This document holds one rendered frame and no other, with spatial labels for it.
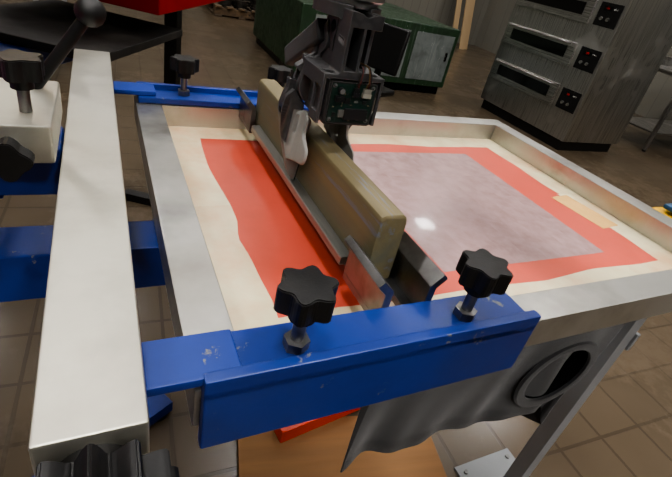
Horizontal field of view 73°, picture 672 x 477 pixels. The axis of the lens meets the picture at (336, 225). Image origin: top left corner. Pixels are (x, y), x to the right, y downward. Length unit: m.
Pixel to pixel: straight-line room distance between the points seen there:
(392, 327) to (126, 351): 0.20
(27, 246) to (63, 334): 0.29
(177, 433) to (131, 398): 1.24
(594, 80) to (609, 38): 0.36
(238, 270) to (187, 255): 0.07
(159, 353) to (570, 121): 4.87
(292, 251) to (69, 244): 0.24
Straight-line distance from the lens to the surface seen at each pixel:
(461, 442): 1.68
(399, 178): 0.76
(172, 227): 0.48
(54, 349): 0.30
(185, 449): 1.47
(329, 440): 1.50
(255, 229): 0.55
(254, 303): 0.44
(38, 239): 0.60
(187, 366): 0.32
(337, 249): 0.47
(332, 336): 0.36
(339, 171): 0.48
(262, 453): 1.45
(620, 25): 4.96
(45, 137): 0.47
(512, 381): 0.77
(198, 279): 0.41
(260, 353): 0.34
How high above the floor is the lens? 1.25
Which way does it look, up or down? 31 degrees down
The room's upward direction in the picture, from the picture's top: 14 degrees clockwise
